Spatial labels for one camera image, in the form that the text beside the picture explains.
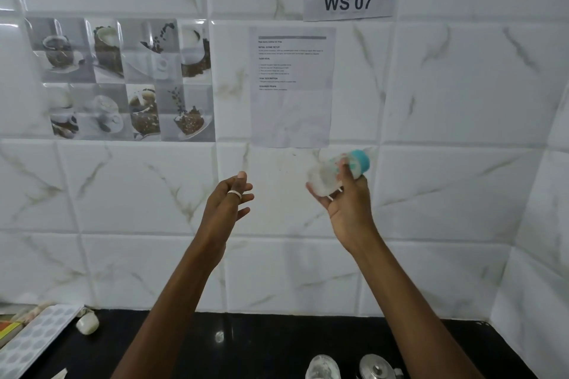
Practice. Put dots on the clear bottle with teal cap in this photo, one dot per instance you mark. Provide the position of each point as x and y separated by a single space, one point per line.
326 174

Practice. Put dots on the yellow packet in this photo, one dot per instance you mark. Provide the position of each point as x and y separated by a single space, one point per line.
6 332

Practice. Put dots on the person's left hand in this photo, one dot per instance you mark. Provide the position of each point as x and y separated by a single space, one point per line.
220 219

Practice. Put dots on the white grey patterned board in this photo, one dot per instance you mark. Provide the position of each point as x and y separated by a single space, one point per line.
33 343

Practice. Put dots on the coffee cups picture tile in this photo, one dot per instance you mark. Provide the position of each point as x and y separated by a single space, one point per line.
120 79

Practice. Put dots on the person's left forearm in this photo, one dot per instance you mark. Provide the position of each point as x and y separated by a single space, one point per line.
173 316

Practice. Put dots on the steel pot lid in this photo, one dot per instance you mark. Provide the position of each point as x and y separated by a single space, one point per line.
377 369

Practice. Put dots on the person's left fingers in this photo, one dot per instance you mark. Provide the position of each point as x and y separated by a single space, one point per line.
238 185

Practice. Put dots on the small white cap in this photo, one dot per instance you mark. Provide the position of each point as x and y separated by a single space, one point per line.
87 323

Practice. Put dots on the printed instruction sheet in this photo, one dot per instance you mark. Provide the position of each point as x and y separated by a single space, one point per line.
291 85

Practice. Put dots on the person's right hand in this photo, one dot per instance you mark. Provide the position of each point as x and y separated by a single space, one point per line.
353 214

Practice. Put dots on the person's right forearm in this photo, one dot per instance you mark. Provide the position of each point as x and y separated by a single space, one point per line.
409 312

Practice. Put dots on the person's right thumb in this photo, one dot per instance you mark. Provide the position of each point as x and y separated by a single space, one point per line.
347 170

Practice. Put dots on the white paper wall label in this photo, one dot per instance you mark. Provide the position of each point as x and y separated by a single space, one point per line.
349 2

